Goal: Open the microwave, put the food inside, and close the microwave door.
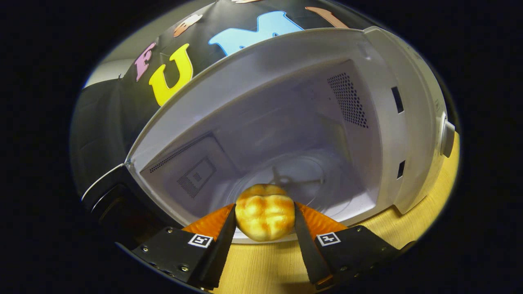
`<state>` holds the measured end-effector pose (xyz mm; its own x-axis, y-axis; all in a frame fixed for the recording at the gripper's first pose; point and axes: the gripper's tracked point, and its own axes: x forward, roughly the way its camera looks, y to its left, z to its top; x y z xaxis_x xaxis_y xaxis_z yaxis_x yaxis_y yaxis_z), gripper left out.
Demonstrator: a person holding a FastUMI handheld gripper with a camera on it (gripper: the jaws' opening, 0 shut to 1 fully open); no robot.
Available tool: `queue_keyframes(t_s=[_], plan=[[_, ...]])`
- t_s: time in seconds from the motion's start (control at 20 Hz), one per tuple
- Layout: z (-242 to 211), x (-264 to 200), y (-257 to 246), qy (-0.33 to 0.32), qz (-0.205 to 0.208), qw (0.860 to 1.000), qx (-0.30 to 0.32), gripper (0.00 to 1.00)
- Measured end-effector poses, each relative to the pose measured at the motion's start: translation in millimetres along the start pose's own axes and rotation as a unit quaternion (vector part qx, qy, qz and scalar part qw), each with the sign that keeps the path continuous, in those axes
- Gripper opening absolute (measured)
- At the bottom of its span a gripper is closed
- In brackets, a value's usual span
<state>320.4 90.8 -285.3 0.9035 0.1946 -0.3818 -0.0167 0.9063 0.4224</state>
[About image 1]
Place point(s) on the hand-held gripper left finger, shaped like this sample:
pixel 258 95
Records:
pixel 218 253

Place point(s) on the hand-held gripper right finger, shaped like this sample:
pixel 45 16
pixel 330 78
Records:
pixel 310 253

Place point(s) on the golden bread roll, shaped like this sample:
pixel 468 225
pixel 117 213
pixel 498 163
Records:
pixel 264 212

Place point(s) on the white microwave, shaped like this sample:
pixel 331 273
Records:
pixel 286 102

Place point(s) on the black backdrop cloth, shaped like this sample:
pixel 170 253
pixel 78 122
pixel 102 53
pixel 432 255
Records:
pixel 102 122

